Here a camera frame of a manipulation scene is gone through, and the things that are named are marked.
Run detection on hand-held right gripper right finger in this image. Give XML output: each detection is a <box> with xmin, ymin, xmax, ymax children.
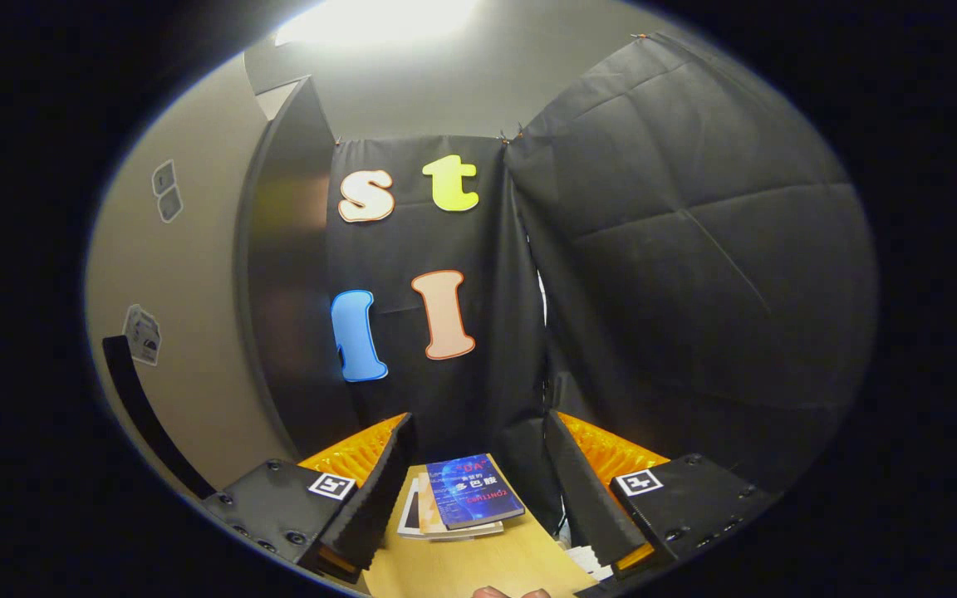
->
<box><xmin>545</xmin><ymin>409</ymin><xmax>778</xmax><ymax>582</ymax></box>

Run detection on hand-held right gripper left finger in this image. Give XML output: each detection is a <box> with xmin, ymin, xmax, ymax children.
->
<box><xmin>200</xmin><ymin>413</ymin><xmax>419</xmax><ymax>582</ymax></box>

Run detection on grey double-door shoe cabinet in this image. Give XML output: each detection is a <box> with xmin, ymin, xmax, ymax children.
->
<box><xmin>233</xmin><ymin>73</ymin><xmax>351</xmax><ymax>459</ymax></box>

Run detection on white papers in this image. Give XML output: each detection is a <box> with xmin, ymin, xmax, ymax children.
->
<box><xmin>566</xmin><ymin>544</ymin><xmax>614</xmax><ymax>582</ymax></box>

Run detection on blue book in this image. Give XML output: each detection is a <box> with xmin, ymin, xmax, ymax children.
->
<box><xmin>425</xmin><ymin>454</ymin><xmax>526</xmax><ymax>532</ymax></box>

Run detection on black backdrop cloth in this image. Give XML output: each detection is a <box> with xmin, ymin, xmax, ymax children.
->
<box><xmin>325</xmin><ymin>33</ymin><xmax>882</xmax><ymax>532</ymax></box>

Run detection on long ceiling light panel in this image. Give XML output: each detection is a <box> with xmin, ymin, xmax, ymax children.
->
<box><xmin>275</xmin><ymin>0</ymin><xmax>481</xmax><ymax>48</ymax></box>

